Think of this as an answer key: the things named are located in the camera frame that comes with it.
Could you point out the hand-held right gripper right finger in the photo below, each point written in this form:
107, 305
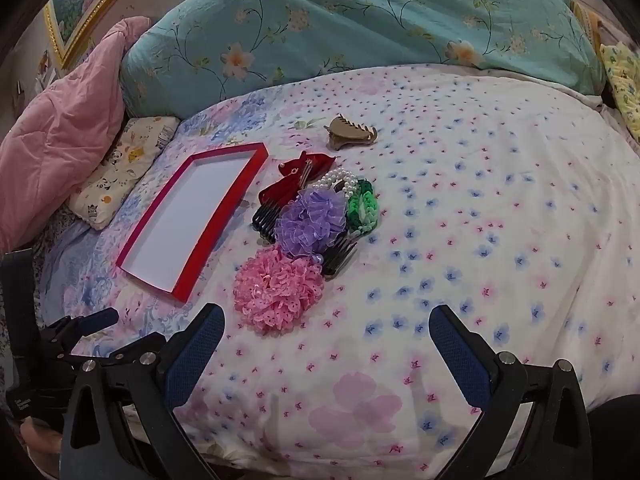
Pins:
460, 360

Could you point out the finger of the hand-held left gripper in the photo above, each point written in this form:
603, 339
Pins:
135, 346
100, 319

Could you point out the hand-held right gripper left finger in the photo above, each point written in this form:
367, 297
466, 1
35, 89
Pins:
192, 360

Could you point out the pink frilly flower scrunchie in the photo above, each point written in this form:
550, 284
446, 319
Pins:
277, 290

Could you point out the red shallow cardboard box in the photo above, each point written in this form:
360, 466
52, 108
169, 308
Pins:
185, 220

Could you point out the red velvet bow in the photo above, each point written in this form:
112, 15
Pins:
300, 167

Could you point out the brown claw hair clip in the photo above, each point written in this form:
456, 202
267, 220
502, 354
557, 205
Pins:
345, 135

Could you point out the person's left hand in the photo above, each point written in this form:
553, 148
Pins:
42, 440

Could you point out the floral bed sheet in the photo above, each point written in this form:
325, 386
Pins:
500, 210

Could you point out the cream cartoon print pillow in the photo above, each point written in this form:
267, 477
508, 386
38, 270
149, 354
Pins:
125, 165

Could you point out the pink pillow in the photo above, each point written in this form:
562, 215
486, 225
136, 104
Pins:
55, 135

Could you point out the yellow printed cloth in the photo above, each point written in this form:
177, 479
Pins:
622, 85

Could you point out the teal floral quilt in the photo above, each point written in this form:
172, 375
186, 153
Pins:
350, 20

